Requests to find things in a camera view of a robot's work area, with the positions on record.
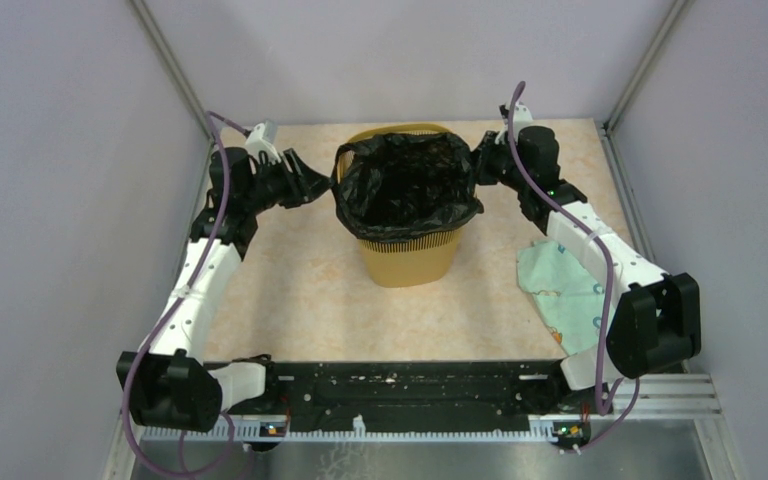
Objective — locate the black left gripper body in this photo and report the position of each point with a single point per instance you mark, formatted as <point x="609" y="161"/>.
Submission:
<point x="275" y="184"/>

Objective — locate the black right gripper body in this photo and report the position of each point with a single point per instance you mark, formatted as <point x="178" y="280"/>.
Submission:
<point x="496" y="163"/>

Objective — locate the black plastic trash bag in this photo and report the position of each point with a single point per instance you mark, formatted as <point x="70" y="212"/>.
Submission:
<point x="397" y="187"/>

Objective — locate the yellow ribbed trash bin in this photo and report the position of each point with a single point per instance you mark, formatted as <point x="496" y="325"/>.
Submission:
<point x="420" y="261"/>

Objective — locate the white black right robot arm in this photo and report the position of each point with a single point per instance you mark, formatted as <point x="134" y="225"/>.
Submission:
<point x="654" y="318"/>

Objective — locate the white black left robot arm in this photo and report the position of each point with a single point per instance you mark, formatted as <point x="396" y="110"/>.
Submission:
<point x="173" y="386"/>

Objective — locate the light green patterned cloth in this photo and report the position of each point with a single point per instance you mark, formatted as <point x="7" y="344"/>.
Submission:
<point x="568" y="299"/>

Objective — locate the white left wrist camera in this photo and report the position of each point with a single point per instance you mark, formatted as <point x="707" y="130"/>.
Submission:
<point x="260" y="143"/>

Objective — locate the left aluminium frame post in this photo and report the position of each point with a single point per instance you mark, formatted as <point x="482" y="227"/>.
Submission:
<point x="170" y="63"/>

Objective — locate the aluminium frame post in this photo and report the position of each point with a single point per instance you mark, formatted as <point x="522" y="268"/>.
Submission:
<point x="170" y="63"/>
<point x="672" y="18"/>

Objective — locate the right aluminium frame post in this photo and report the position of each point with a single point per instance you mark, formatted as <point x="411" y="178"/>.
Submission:
<point x="672" y="18"/>

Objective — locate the grey slotted cable duct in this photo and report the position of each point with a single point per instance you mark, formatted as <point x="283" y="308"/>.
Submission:
<point x="253" y="431"/>

